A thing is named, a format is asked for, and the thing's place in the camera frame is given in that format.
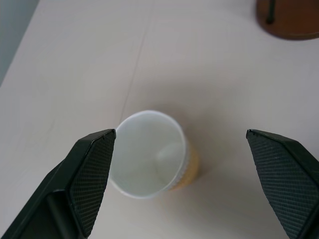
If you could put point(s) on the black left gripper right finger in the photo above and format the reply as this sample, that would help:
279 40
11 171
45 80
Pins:
281 174

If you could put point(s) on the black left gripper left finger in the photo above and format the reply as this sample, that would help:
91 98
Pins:
84 179

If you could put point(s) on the white paper cup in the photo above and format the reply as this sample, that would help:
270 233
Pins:
152 156

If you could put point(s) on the brown wooden cup holder base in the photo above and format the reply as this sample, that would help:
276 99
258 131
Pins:
286 20

